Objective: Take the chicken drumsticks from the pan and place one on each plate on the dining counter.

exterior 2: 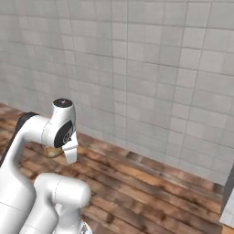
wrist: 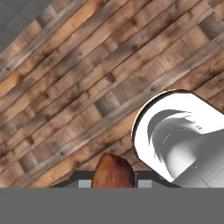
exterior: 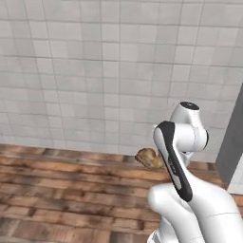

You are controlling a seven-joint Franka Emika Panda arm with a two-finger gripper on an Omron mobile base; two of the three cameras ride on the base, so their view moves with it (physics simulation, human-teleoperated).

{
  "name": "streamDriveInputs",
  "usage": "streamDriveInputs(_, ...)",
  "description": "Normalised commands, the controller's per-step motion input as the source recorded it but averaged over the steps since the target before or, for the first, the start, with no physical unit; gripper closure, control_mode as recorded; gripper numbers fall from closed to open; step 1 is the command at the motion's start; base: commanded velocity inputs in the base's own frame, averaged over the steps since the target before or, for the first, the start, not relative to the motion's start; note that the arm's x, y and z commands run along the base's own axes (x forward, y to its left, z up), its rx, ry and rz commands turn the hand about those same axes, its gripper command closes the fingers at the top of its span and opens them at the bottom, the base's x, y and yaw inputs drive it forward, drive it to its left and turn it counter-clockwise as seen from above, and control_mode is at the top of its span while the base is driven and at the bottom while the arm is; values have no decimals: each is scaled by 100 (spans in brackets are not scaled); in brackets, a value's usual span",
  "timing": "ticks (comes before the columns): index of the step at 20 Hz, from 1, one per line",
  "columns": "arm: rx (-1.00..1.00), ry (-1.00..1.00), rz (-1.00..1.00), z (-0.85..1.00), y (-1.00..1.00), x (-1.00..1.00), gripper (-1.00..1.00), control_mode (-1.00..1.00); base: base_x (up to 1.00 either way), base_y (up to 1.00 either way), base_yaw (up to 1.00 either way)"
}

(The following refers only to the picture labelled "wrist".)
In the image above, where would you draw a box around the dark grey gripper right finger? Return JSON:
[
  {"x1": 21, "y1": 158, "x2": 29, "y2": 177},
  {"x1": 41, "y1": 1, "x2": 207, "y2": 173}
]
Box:
[{"x1": 133, "y1": 170, "x2": 182, "y2": 189}]

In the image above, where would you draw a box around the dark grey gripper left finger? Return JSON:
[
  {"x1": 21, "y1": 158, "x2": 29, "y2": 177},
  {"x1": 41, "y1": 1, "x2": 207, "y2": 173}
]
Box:
[{"x1": 51, "y1": 171, "x2": 96, "y2": 189}]

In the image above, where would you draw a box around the brown chicken drumstick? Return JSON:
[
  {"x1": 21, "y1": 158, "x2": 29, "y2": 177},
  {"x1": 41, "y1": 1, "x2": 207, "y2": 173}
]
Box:
[{"x1": 90, "y1": 152, "x2": 137, "y2": 189}]

